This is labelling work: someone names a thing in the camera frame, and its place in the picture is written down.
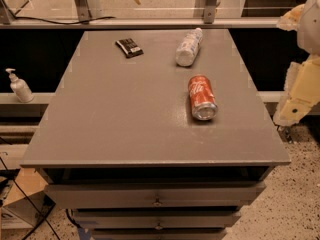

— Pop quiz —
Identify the grey drawer cabinet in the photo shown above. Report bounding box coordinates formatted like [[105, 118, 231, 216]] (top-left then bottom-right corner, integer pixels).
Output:
[[19, 29, 292, 240]]

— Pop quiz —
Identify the grey drawer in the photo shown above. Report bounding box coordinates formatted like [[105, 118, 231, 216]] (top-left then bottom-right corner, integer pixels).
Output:
[[74, 209, 240, 229], [92, 229, 226, 240], [45, 182, 266, 209]]

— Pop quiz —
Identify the right metal frame post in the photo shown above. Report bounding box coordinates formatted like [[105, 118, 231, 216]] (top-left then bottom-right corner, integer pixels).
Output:
[[203, 0, 218, 24]]

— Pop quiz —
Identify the left metal frame post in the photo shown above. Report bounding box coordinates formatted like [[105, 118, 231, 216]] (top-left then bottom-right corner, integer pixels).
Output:
[[74, 0, 91, 21]]

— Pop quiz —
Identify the clear plastic water bottle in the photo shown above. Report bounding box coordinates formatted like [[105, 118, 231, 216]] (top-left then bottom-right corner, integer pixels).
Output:
[[176, 28, 203, 67]]

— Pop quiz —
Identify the black cable on ledge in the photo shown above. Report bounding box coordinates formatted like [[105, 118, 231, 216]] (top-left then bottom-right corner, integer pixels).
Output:
[[13, 15, 116, 26]]

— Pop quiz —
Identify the black snack packet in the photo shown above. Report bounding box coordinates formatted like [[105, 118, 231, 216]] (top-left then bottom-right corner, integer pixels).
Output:
[[115, 38, 143, 58]]

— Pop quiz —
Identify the metal frame post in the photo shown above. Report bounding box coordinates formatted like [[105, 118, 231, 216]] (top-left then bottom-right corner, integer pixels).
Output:
[[203, 0, 218, 24], [74, 0, 91, 21]]

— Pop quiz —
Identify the middle grey drawer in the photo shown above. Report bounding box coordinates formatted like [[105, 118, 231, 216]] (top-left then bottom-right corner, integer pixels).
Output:
[[74, 209, 240, 229]]

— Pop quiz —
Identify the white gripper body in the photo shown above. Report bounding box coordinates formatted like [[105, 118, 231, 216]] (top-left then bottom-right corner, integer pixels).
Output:
[[297, 0, 320, 55]]

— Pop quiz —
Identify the white pump dispenser bottle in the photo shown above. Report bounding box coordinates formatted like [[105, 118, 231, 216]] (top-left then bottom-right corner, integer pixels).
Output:
[[6, 68, 34, 103]]

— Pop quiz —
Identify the red coke can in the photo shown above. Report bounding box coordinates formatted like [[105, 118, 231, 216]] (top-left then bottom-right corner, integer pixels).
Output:
[[188, 75, 218, 121]]

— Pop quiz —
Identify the top grey drawer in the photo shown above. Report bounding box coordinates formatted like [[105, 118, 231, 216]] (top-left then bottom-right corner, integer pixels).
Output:
[[45, 182, 266, 209]]

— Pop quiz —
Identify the black floor cable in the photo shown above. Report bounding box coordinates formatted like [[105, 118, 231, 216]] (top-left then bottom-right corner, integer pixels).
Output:
[[0, 157, 63, 240]]

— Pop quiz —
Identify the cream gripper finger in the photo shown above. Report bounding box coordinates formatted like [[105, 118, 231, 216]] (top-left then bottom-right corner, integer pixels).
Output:
[[276, 4, 305, 31], [273, 55, 320, 126]]

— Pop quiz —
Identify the bottom grey drawer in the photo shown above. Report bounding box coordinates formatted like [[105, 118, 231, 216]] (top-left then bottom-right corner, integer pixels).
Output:
[[92, 229, 226, 240]]

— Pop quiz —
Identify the cardboard box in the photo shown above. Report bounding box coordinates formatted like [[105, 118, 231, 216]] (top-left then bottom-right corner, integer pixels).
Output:
[[1, 168, 47, 230]]

